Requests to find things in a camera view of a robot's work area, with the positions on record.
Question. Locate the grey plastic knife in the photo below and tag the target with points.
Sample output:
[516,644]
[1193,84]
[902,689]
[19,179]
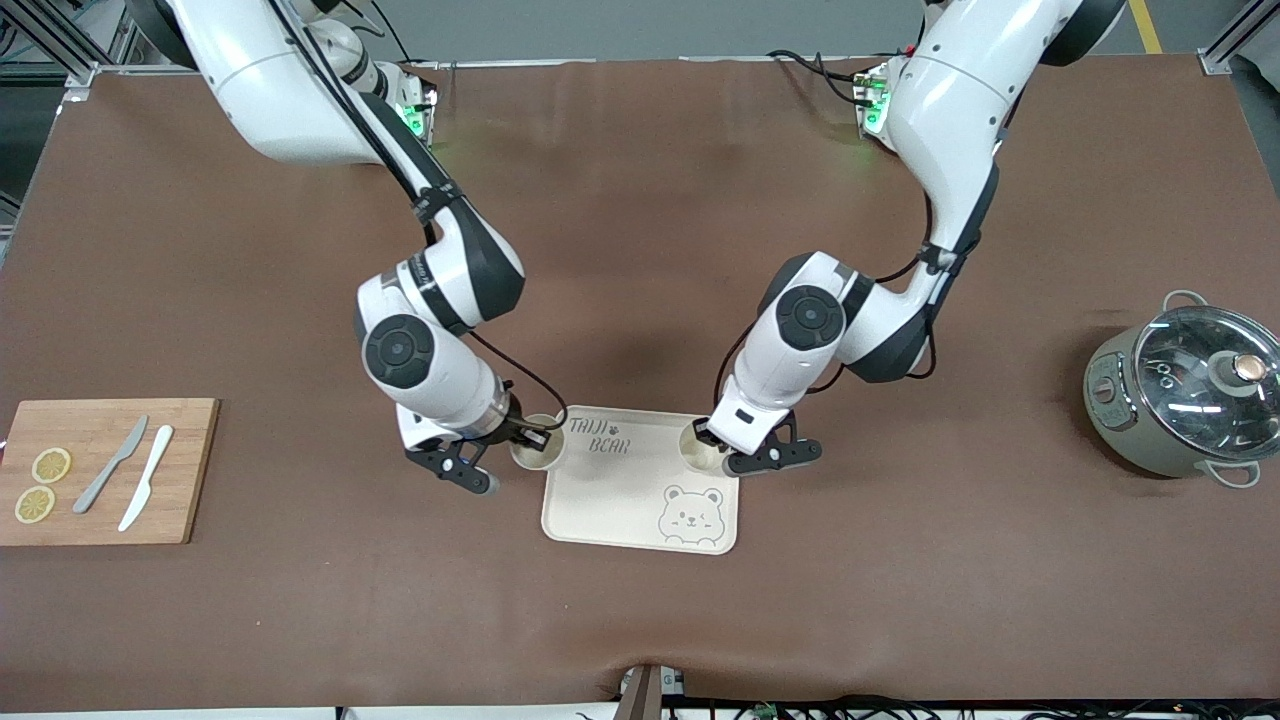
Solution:
[110,465]

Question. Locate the white plastic cup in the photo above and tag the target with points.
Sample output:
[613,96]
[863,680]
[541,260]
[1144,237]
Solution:
[697,458]
[540,460]

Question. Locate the aluminium frame profile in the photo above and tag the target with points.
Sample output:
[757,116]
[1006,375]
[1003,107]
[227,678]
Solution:
[60,40]
[1240,40]

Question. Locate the wooden cutting board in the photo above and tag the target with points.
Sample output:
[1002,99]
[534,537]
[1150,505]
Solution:
[190,470]

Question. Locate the glass pot lid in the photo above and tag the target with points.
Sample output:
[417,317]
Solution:
[1190,380]

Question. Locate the grey electric cooking pot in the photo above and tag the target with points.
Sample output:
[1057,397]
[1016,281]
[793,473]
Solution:
[1110,400]

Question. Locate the white plastic knife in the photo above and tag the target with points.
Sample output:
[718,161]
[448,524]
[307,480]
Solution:
[150,475]

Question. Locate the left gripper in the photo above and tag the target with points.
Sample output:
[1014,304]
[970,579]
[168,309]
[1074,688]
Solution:
[703,431]

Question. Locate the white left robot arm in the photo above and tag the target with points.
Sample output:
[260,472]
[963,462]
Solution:
[950,100]

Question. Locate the cream tray with bear print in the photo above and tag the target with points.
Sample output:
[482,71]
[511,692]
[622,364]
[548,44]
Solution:
[620,510]

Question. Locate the lemon slice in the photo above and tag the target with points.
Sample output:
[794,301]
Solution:
[35,504]
[51,465]

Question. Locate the camera stand post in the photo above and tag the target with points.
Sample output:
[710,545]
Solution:
[642,695]

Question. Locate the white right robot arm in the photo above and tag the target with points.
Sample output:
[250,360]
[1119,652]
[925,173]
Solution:
[290,90]

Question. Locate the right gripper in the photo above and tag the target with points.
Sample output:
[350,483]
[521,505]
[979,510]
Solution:
[517,428]

